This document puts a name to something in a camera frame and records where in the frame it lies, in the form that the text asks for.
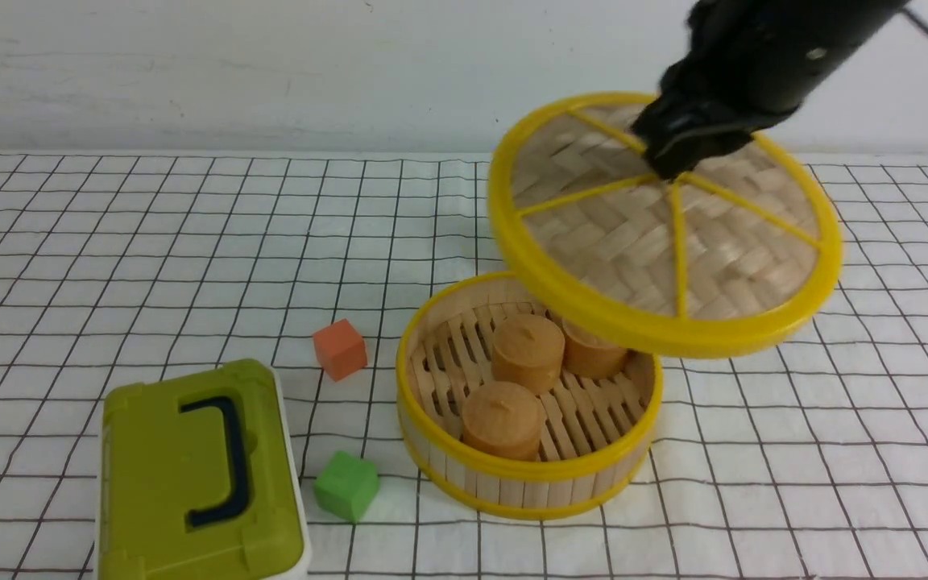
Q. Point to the tan cylindrical bun back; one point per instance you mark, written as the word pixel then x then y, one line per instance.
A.
pixel 587 355

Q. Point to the green foam cube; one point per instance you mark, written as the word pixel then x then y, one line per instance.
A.
pixel 347 486

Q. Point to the yellow-rimmed woven bamboo steamer lid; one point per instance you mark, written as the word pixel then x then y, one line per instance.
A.
pixel 727 259

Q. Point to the yellow-rimmed bamboo steamer basket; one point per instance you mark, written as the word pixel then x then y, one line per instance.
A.
pixel 597 432

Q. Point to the orange foam cube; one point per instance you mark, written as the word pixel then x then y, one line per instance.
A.
pixel 340 350

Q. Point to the tan cylindrical bun middle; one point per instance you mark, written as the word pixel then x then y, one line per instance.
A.
pixel 528 349

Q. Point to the olive green lidded box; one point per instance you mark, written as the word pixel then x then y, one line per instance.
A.
pixel 198 480

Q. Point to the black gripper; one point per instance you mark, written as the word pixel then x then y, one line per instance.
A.
pixel 750 65

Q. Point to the white black-grid tablecloth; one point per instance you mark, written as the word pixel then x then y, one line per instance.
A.
pixel 806 461

